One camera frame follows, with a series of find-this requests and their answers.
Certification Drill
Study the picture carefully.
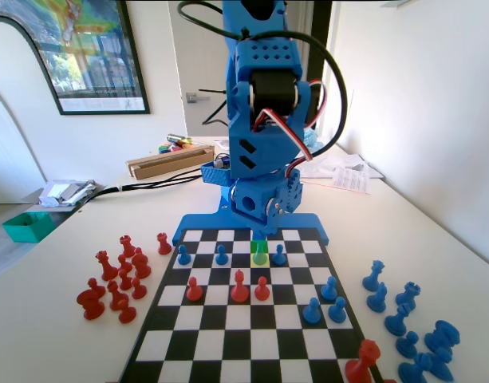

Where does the white arched panel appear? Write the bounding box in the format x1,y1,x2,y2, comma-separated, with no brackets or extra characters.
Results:
0,15,65,204

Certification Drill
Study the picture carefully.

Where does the red chess queen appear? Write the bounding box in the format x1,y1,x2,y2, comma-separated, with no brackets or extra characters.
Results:
95,250,120,282

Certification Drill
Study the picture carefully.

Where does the blue chess king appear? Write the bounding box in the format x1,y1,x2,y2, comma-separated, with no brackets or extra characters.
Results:
252,239,269,267

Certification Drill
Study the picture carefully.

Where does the black and white chessboard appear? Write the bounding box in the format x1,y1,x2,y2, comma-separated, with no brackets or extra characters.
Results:
118,227,384,383

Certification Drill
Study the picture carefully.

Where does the blue chess bishop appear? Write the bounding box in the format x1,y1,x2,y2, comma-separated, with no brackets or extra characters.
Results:
384,302,412,337

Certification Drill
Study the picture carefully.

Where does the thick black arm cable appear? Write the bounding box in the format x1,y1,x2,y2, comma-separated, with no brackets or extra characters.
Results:
177,0,349,159

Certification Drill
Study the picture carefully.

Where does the pile of white papers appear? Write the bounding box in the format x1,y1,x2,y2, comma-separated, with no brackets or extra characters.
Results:
38,179,97,207

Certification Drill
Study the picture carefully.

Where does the white plastic bag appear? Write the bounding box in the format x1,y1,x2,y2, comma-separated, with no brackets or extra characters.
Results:
299,151,384,180

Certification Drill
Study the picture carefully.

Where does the red chess bishop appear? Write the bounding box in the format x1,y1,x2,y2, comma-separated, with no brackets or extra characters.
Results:
107,280,130,311
230,269,250,303

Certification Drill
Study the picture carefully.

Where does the green plastic bin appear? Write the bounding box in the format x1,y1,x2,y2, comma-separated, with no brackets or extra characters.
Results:
2,211,57,244

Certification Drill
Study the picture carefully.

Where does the black framed poster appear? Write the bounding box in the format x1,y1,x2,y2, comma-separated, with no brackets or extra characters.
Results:
0,0,152,116

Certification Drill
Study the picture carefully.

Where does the blue base plate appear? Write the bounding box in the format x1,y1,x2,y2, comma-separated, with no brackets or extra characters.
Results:
172,205,331,247

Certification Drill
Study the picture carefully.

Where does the coloured marker set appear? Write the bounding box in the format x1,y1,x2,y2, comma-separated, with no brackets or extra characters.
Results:
158,142,197,155

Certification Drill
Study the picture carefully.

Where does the long cardboard box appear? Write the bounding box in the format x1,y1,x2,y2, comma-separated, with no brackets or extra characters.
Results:
125,144,216,181

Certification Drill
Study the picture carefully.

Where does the blue white foam wrap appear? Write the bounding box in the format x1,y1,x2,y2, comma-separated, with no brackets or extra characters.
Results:
303,127,325,151

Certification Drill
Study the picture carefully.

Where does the printed paper leaflet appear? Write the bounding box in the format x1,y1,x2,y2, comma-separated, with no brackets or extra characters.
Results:
331,166,373,195

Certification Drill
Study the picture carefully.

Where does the blue chess queen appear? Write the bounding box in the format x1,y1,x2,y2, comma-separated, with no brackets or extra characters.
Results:
361,259,387,292

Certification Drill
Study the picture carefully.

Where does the blue controller board holder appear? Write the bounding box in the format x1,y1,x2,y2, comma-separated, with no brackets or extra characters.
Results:
199,157,234,187

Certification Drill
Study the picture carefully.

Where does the black table cable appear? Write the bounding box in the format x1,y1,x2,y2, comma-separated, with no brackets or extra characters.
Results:
84,167,203,203
120,173,205,192

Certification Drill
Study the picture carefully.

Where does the red white servo wire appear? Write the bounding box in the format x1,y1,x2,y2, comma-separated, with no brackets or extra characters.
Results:
251,79,329,164

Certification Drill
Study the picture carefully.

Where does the red piece front edge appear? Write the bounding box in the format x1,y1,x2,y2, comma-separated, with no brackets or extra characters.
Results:
345,338,383,383

